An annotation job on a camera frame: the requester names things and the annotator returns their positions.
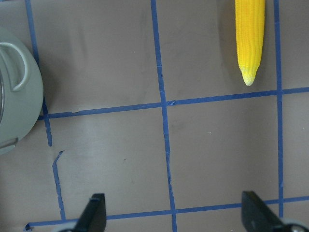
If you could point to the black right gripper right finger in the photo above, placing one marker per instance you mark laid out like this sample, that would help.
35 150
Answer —
256 216

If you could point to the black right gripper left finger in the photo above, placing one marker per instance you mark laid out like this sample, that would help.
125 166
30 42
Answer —
93 218

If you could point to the yellow corn cob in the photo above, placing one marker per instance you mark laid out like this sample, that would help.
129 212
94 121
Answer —
250 24

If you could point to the green electric cooking pot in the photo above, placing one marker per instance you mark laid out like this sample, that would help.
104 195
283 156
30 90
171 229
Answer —
21 91

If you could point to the brown paper table cover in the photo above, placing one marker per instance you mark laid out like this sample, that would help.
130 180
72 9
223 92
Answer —
144 101

